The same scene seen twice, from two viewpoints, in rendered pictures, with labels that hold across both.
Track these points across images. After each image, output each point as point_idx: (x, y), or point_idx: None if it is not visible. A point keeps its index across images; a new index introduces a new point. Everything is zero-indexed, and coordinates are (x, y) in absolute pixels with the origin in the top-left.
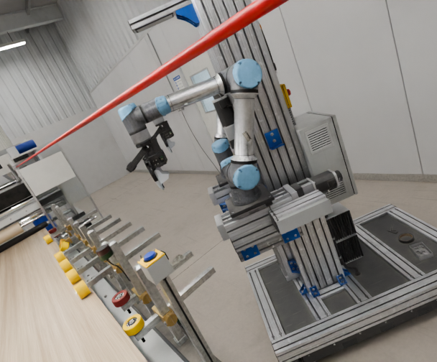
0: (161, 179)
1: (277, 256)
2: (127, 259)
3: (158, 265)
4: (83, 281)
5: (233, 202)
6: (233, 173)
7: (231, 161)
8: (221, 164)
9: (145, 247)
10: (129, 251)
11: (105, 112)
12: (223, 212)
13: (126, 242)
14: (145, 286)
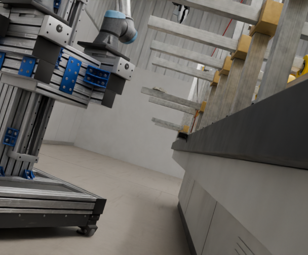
0: (181, 16)
1: (45, 128)
2: (212, 69)
3: None
4: (259, 85)
5: (117, 50)
6: (135, 29)
7: (132, 20)
8: (125, 15)
9: (176, 71)
10: (197, 69)
11: (227, 27)
12: (56, 61)
13: (187, 59)
14: None
